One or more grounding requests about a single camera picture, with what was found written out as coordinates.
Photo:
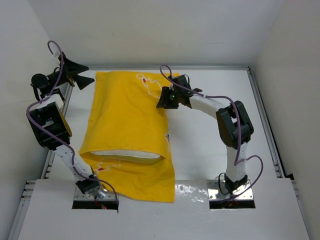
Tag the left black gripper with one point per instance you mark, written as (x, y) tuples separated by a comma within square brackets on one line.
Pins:
[(72, 69)]

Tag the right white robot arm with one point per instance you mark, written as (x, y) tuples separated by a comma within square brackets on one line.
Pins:
[(234, 125)]

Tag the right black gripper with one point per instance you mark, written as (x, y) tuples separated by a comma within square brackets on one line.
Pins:
[(164, 101)]

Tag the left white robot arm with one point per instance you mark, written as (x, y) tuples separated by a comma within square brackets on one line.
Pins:
[(49, 125)]

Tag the yellow pillowcase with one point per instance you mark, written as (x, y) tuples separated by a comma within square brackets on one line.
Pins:
[(124, 116)]

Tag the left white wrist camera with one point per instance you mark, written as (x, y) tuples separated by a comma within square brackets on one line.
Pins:
[(56, 56)]

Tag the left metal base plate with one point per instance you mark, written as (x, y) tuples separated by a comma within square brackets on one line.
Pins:
[(105, 193)]

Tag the cream quilted pillow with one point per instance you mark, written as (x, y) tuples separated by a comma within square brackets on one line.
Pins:
[(137, 156)]

